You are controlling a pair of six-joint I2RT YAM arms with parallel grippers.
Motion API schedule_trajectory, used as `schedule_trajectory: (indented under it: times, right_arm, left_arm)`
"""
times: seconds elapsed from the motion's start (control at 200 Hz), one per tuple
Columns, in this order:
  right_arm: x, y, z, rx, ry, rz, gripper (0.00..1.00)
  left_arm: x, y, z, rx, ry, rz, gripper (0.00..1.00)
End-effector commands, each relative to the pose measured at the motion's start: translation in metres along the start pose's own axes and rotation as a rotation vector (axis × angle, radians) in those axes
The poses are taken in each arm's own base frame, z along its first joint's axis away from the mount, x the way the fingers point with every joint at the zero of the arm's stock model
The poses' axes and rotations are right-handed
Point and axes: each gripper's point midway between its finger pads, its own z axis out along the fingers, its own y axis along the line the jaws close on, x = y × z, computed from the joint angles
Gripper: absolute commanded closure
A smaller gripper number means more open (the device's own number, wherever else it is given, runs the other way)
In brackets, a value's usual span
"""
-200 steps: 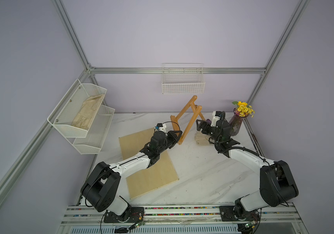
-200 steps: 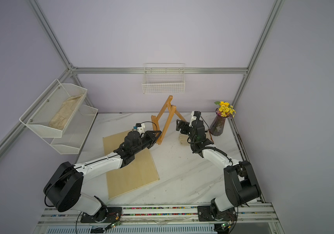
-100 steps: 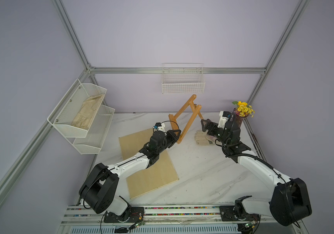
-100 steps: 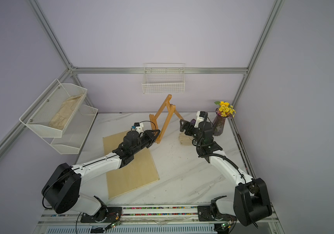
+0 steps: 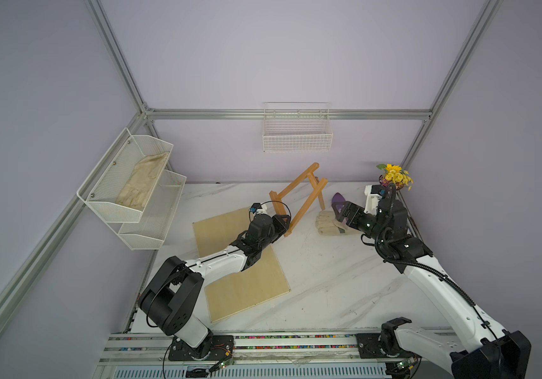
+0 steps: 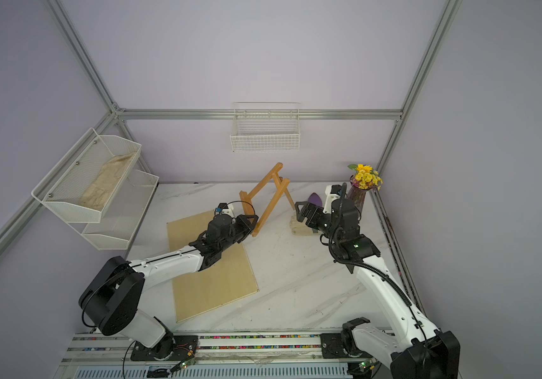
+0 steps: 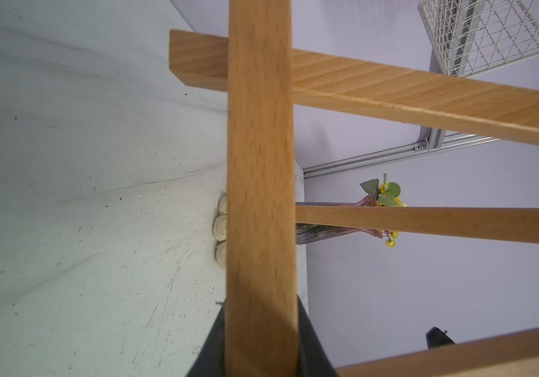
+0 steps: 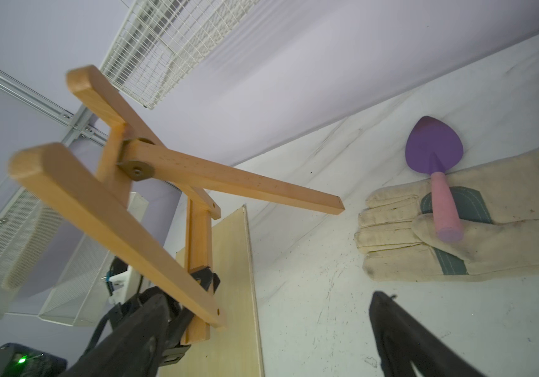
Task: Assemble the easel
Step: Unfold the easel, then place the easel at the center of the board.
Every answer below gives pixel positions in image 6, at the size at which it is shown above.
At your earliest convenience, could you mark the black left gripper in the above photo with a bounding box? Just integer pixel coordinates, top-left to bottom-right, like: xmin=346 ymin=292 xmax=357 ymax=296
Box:
xmin=219 ymin=215 xmax=258 ymax=253

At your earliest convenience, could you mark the small wooden easel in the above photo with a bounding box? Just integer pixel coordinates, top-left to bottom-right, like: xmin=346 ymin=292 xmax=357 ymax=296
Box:
xmin=239 ymin=163 xmax=295 ymax=237

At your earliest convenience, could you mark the light plywood board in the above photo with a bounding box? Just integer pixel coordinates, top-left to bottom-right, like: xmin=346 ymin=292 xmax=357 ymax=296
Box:
xmin=167 ymin=211 xmax=259 ymax=323

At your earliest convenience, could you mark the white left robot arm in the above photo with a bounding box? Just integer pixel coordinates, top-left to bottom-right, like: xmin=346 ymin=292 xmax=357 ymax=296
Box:
xmin=78 ymin=213 xmax=258 ymax=361

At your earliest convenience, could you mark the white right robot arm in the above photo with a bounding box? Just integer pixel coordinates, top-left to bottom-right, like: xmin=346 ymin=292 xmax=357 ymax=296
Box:
xmin=295 ymin=197 xmax=460 ymax=378

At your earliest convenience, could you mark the purple garden trowel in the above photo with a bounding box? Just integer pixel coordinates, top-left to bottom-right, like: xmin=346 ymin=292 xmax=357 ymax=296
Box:
xmin=307 ymin=193 xmax=324 ymax=207

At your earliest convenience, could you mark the beige gardening glove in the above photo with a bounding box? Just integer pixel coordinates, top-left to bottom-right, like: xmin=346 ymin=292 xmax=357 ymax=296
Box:
xmin=289 ymin=216 xmax=319 ymax=236

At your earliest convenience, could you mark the yellow flowers bouquet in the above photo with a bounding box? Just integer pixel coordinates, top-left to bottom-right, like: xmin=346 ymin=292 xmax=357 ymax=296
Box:
xmin=348 ymin=164 xmax=383 ymax=191

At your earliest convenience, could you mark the beige cloth in shelf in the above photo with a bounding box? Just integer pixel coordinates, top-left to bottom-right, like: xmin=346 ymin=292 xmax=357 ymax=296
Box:
xmin=79 ymin=153 xmax=134 ymax=211

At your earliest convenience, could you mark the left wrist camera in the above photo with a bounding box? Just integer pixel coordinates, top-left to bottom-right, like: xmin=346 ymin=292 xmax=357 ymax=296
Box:
xmin=214 ymin=203 xmax=235 ymax=218

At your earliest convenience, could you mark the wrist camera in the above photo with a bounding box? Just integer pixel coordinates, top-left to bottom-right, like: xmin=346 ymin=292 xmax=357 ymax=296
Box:
xmin=214 ymin=203 xmax=235 ymax=218
xmin=323 ymin=184 xmax=344 ymax=214

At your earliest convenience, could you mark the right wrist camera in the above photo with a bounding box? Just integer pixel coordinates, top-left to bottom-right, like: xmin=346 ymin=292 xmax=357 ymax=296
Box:
xmin=323 ymin=184 xmax=344 ymax=214

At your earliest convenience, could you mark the white wire wall basket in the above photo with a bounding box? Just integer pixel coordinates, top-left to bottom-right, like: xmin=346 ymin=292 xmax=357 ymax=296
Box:
xmin=230 ymin=102 xmax=301 ymax=153

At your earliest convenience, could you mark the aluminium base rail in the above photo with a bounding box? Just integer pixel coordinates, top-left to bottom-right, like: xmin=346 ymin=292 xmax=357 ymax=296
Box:
xmin=54 ymin=330 xmax=395 ymax=379

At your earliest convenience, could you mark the white mesh wall shelf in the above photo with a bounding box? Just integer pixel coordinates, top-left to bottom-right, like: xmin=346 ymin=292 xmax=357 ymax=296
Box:
xmin=32 ymin=129 xmax=159 ymax=250

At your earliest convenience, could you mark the aluminium frame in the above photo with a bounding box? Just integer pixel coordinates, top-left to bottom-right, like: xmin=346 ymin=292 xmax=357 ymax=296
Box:
xmin=0 ymin=1 xmax=461 ymax=262

